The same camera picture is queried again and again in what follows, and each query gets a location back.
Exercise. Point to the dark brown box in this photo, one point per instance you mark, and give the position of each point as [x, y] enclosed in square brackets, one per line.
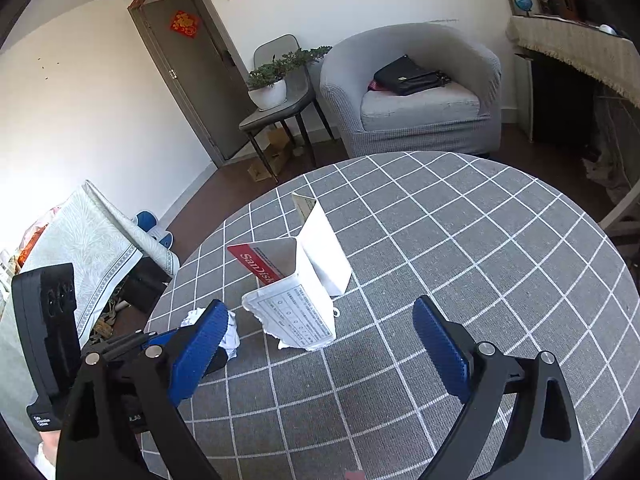
[562, 2]

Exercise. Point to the grey door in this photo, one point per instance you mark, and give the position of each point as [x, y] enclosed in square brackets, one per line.
[200, 85]

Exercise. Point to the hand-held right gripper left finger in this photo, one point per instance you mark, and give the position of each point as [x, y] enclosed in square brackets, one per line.
[197, 355]

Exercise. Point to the potted plant in white pot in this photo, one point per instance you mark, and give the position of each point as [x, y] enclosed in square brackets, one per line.
[270, 92]

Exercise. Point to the white paper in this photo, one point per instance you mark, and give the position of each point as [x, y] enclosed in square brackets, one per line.
[231, 332]

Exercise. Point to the red door decoration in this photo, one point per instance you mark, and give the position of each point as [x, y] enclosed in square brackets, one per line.
[184, 23]

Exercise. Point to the black handbag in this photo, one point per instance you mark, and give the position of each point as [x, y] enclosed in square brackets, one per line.
[407, 76]

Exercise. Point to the flat cardboard box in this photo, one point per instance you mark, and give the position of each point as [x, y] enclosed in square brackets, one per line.
[272, 152]

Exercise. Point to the grey armchair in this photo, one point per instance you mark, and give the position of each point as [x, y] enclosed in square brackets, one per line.
[415, 110]

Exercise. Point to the small red scrap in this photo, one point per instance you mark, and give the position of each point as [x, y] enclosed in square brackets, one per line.
[355, 475]

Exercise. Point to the small blue globe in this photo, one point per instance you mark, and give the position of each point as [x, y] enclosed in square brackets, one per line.
[524, 1]

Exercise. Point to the red and white cardboard box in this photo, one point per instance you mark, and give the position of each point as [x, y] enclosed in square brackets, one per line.
[295, 305]

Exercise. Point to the grey wooden chair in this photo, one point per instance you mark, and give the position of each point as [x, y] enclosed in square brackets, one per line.
[622, 220]

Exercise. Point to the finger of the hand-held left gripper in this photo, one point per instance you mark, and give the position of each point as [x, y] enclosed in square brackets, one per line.
[217, 360]
[130, 341]

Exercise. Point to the pink cloth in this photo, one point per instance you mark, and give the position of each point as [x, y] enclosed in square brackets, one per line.
[376, 86]

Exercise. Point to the round table grey checked cloth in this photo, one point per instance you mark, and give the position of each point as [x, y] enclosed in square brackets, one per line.
[425, 240]

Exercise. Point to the long table with beige cloth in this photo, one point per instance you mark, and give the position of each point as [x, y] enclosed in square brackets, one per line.
[575, 47]

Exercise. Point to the orange plastic bag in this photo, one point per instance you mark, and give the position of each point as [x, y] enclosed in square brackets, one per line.
[32, 240]

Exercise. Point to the blue and white slipper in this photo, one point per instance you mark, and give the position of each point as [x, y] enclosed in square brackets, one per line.
[147, 220]

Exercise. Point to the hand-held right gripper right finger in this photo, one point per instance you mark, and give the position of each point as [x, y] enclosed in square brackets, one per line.
[442, 350]

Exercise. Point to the grey dining chair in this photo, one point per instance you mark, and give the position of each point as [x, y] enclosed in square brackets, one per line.
[280, 110]

